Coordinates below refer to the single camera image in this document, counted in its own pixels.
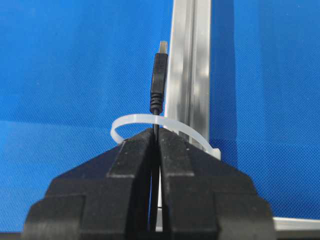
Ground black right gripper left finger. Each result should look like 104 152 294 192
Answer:
22 128 155 240

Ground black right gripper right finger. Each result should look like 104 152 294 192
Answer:
158 128 276 240

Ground black USB cable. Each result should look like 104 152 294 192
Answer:
148 40 168 232

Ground white zip tie loop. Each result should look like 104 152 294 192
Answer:
110 113 221 160

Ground blue cloth mat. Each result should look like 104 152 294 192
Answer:
0 0 320 232

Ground aluminium extrusion frame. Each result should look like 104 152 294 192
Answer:
165 0 320 232

